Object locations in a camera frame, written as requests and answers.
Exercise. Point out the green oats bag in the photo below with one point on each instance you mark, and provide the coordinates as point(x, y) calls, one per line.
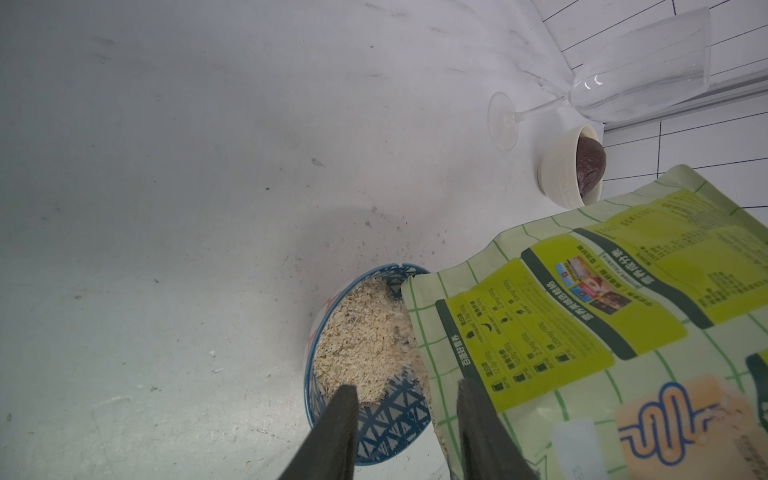
point(627, 338)

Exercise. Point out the blue patterned breakfast bowl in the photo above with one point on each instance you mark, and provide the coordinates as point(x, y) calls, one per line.
point(363, 337)

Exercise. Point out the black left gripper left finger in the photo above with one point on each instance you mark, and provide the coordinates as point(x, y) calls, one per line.
point(329, 451)

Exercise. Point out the white bowl with purple food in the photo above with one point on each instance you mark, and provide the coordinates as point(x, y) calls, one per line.
point(557, 172)

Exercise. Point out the clear wine glass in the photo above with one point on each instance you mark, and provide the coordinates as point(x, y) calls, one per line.
point(641, 72)

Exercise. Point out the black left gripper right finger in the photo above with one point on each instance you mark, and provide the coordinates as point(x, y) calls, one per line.
point(487, 451)

